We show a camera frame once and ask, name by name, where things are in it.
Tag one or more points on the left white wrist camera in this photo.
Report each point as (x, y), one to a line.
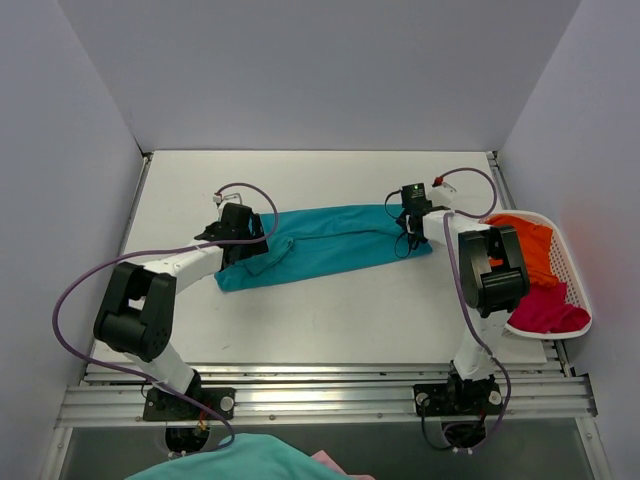
(220, 198)

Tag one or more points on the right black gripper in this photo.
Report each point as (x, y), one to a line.
(412, 226)

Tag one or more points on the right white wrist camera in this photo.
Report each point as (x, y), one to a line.
(441, 193)

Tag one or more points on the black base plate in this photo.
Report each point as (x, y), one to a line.
(161, 406)
(467, 399)

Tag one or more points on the light green cloth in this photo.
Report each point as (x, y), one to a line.
(250, 456)

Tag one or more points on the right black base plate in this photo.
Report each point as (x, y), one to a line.
(467, 399)

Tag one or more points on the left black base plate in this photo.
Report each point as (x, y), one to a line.
(161, 406)

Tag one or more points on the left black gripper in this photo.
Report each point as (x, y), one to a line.
(255, 237)

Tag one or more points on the magenta t-shirt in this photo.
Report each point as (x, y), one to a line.
(545, 311)

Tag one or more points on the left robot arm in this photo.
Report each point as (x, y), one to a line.
(137, 312)

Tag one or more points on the teal t-shirt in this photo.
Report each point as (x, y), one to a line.
(311, 243)

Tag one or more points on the pink cloth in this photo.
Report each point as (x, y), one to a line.
(325, 459)

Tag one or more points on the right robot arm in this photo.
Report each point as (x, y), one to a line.
(488, 267)

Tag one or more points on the aluminium rail frame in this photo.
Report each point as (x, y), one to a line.
(290, 394)

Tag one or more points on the white plastic basket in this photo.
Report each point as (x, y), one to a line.
(563, 268)

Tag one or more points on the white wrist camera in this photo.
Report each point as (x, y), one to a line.
(441, 193)
(220, 198)

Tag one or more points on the orange t-shirt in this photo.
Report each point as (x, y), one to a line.
(535, 241)

